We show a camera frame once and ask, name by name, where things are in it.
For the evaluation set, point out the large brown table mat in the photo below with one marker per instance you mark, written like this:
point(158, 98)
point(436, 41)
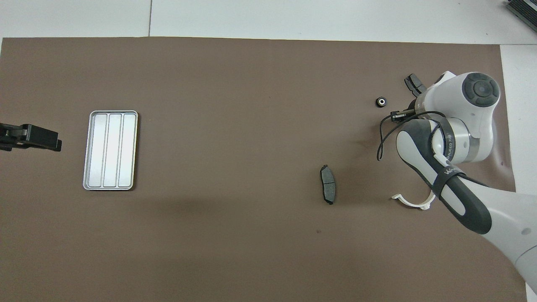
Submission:
point(268, 84)

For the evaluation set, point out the silver metal compartment tray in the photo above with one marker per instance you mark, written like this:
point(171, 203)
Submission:
point(113, 147)

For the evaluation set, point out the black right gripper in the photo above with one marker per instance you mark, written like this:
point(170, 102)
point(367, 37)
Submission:
point(409, 114)

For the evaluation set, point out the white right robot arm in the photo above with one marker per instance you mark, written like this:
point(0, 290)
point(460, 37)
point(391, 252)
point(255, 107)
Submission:
point(478, 109)

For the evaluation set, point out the black bearing gear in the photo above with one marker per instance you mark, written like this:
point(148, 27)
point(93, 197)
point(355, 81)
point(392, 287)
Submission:
point(381, 102)

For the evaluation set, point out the dark grey brake pad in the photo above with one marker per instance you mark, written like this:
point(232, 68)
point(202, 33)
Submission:
point(328, 186)
point(413, 82)

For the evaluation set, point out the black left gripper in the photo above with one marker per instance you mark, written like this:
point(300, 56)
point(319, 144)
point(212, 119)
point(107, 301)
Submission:
point(16, 136)

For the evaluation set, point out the dark ribbed metal device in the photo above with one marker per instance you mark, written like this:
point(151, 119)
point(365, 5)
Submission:
point(526, 10)

